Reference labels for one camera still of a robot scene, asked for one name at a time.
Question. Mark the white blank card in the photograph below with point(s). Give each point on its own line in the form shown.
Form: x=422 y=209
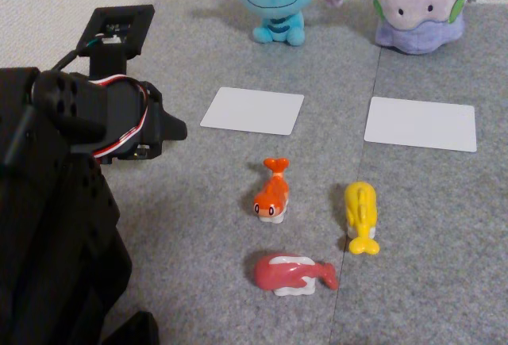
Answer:
x=420 y=125
x=252 y=111

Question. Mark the purple Goomy plush toy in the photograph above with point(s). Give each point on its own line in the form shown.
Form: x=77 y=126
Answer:
x=420 y=8

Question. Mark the red tuna sushi figure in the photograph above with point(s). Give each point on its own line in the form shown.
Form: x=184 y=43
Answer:
x=278 y=273

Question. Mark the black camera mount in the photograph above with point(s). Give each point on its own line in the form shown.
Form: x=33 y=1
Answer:
x=107 y=63

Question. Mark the yellow egg sushi figure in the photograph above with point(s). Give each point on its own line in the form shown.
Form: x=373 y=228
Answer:
x=359 y=206

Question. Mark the orange shrimp sushi figure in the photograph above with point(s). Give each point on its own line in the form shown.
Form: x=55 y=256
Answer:
x=274 y=194

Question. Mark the grey carpet tile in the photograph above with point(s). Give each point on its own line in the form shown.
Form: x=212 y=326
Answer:
x=436 y=222
x=198 y=202

